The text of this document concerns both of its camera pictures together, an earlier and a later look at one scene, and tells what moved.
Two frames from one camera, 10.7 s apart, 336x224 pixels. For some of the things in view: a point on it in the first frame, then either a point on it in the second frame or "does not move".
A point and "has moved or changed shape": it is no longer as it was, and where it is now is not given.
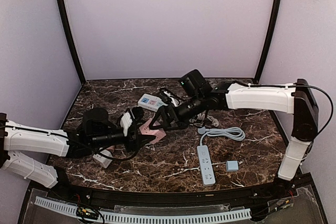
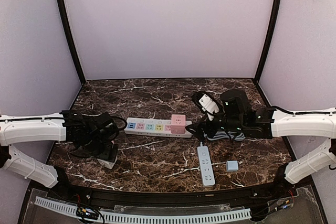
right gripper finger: (162, 112) to (207, 126)
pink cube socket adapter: (159, 134) has moved or changed shape
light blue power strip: (207, 171) does not move
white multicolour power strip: (150, 102) to (156, 127)
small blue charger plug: (232, 166) does not move
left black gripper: (132, 137) to (105, 152)
